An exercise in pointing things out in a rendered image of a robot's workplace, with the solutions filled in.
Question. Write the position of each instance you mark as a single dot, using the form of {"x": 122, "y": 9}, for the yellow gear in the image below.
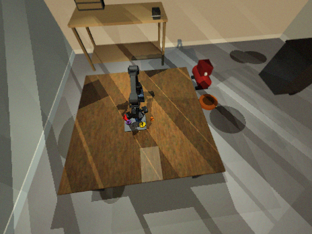
{"x": 142, "y": 124}

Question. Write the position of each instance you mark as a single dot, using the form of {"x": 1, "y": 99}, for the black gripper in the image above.
{"x": 144, "y": 109}

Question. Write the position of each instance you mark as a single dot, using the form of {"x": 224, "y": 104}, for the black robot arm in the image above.
{"x": 135, "y": 85}

